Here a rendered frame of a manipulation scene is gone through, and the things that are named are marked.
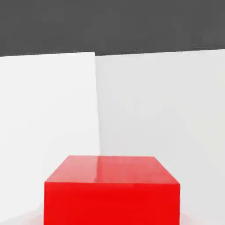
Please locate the small red cube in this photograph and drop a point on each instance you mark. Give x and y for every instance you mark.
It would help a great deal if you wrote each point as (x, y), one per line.
(111, 198)

